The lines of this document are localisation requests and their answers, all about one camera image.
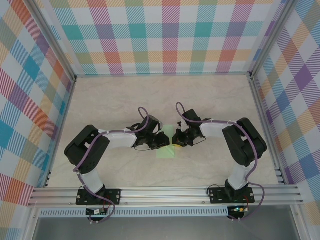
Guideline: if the light green paper sheet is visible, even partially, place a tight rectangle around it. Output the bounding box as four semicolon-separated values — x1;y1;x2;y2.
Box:
155;124;176;159

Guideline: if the grey metal sheet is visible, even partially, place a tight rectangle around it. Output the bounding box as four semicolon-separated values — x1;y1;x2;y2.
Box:
32;215;300;240

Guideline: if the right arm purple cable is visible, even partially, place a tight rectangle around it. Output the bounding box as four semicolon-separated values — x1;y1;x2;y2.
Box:
175;101;266;222

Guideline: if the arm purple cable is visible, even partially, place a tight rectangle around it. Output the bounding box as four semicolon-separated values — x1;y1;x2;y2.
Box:
175;101;266;222
72;106;154;224

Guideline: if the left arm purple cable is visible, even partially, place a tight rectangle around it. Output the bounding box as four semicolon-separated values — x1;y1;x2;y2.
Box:
72;106;154;224

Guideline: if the long aluminium mounting rail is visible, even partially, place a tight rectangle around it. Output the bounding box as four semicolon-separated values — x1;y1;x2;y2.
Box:
27;184;305;208

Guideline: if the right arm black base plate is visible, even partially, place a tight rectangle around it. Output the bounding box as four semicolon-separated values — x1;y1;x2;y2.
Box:
208;187;255;205

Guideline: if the thin aluminium cross rail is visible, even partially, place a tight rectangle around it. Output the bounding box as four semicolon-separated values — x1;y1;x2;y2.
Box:
74;71;252;78

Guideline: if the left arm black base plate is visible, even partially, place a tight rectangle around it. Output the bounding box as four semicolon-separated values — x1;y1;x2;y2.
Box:
76;188;122;206

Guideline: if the perforated grey cable tray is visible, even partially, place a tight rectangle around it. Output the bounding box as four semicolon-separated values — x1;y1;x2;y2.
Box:
39;206;230;218

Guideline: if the aluminium side rail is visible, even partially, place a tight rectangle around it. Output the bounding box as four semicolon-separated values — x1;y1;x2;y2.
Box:
44;77;77;188
248;74;286;185

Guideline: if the aluminium frame post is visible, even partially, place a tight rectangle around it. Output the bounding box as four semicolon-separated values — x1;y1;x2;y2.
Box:
24;0;78;81
249;0;296;80

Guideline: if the aluminium frame leg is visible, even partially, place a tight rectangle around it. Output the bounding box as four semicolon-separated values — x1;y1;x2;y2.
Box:
291;203;308;240
22;206;41;240

